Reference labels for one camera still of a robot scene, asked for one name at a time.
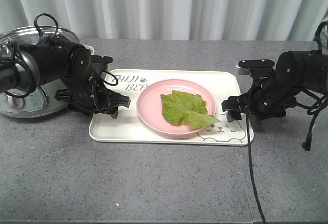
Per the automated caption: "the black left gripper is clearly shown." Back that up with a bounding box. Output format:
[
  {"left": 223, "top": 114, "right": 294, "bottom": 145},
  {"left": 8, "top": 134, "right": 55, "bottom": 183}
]
[{"left": 55, "top": 75, "right": 131, "bottom": 119}]

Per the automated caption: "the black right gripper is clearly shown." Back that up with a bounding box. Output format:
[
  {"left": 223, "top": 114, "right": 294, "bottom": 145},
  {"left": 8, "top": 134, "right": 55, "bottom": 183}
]
[{"left": 221, "top": 75, "right": 297, "bottom": 122}]

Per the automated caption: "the pink round plate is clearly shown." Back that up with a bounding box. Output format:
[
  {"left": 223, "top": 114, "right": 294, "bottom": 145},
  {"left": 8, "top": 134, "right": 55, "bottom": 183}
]
[{"left": 137, "top": 79, "right": 217, "bottom": 139}]

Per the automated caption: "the cream bear serving tray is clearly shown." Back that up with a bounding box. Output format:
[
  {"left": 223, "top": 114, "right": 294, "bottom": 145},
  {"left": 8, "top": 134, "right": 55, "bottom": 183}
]
[{"left": 89, "top": 69, "right": 254, "bottom": 146}]

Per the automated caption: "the green lettuce leaf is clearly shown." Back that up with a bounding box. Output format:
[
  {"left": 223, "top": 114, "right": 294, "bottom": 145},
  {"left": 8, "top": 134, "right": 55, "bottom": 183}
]
[{"left": 160, "top": 90, "right": 219, "bottom": 130}]

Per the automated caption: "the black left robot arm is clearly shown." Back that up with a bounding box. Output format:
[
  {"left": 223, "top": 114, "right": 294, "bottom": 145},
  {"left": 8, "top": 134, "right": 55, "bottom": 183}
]
[{"left": 1, "top": 38, "right": 130, "bottom": 118}]

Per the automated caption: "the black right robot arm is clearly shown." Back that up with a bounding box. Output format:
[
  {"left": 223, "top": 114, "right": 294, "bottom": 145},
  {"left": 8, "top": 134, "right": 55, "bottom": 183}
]
[{"left": 221, "top": 51, "right": 327, "bottom": 122}]

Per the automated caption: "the pale green electric pot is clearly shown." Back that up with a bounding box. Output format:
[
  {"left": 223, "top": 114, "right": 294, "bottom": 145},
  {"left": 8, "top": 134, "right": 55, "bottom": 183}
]
[{"left": 1, "top": 26, "right": 80, "bottom": 118}]

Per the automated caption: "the white pleated curtain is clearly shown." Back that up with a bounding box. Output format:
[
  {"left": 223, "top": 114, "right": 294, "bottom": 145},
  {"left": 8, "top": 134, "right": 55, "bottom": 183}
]
[{"left": 1, "top": 0, "right": 327, "bottom": 40}]

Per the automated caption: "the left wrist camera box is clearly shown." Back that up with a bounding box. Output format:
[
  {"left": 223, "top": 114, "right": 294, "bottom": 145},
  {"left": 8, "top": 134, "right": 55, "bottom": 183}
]
[{"left": 91, "top": 55, "right": 113, "bottom": 75}]

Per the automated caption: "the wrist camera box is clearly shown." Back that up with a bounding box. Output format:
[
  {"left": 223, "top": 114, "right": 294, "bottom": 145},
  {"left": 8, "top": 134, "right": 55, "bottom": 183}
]
[
  {"left": 235, "top": 59, "right": 275, "bottom": 75},
  {"left": 91, "top": 55, "right": 113, "bottom": 75}
]

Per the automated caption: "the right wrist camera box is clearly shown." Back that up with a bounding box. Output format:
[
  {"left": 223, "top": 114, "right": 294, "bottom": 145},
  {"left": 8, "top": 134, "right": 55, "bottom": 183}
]
[{"left": 235, "top": 59, "right": 275, "bottom": 75}]

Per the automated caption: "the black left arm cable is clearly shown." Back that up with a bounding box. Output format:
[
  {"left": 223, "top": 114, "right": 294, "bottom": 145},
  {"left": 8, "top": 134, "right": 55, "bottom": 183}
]
[{"left": 33, "top": 13, "right": 60, "bottom": 43}]

